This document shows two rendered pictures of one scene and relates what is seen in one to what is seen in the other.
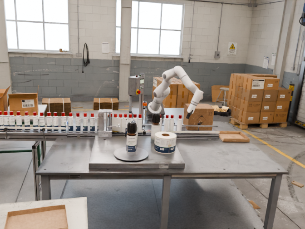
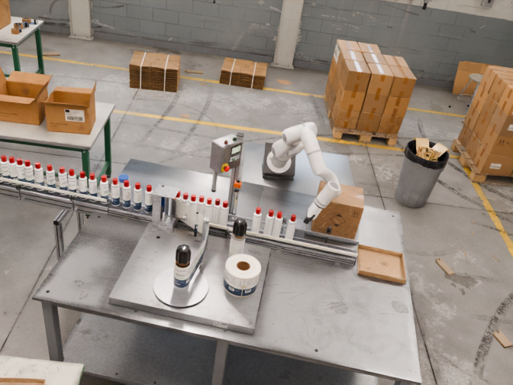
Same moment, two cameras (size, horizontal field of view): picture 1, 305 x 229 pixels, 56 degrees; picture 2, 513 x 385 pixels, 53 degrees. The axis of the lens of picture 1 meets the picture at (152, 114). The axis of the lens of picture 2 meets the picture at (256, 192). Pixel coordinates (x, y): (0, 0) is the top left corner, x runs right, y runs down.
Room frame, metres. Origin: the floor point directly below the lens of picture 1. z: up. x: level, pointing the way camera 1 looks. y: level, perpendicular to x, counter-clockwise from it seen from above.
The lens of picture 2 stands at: (0.39, -0.53, 3.02)
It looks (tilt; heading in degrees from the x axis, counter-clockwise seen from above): 35 degrees down; 11
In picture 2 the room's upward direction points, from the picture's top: 9 degrees clockwise
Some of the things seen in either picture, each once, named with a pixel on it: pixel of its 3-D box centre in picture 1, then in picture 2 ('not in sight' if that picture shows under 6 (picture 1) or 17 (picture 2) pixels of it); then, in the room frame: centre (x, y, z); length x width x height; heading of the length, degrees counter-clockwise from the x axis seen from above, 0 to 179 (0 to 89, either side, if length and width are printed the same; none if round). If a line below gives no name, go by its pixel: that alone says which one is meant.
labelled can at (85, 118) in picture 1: (85, 122); (137, 196); (2.89, 0.71, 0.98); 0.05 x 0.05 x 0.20
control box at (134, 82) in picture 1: (136, 85); (226, 153); (3.04, 0.19, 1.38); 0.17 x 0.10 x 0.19; 152
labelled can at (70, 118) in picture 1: (70, 122); (115, 192); (2.87, 0.85, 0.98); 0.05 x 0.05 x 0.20
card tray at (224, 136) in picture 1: (232, 136); (381, 263); (3.09, -0.92, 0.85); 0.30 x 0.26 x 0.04; 97
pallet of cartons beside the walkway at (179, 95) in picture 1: (174, 98); (365, 90); (6.95, -0.51, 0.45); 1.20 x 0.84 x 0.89; 16
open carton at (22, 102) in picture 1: (24, 99); (71, 105); (3.82, 1.77, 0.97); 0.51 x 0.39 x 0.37; 20
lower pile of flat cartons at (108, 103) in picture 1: (105, 103); (243, 72); (7.37, 1.25, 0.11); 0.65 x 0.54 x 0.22; 102
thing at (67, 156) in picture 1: (157, 141); (246, 249); (2.88, -0.07, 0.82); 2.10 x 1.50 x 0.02; 97
